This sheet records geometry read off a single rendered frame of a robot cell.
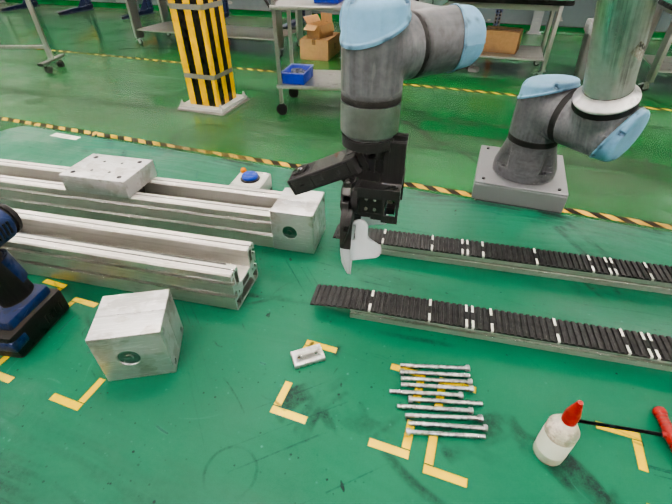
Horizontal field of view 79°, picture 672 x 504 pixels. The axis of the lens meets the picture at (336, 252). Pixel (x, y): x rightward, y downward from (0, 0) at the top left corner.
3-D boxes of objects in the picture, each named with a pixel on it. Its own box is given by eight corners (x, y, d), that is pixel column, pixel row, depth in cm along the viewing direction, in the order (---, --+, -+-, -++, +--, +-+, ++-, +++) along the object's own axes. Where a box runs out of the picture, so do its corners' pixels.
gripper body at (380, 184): (395, 230, 57) (404, 148, 49) (335, 221, 58) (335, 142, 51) (401, 201, 63) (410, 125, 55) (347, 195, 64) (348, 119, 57)
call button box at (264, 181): (273, 193, 106) (271, 172, 102) (260, 213, 99) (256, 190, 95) (245, 190, 108) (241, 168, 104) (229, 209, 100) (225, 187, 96)
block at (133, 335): (185, 318, 72) (172, 278, 66) (176, 372, 63) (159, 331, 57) (126, 325, 71) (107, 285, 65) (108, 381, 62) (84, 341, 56)
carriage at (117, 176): (160, 185, 98) (152, 159, 94) (133, 209, 90) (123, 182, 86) (102, 178, 101) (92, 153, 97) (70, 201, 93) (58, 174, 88)
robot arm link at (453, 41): (435, -6, 56) (370, 0, 51) (500, 6, 48) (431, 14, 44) (426, 56, 61) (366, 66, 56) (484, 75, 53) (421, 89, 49)
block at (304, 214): (328, 222, 96) (327, 186, 90) (314, 254, 86) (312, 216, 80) (291, 217, 97) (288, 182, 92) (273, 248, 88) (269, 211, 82)
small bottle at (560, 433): (530, 435, 55) (559, 384, 48) (560, 442, 54) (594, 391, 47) (534, 463, 52) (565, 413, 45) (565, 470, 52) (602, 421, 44)
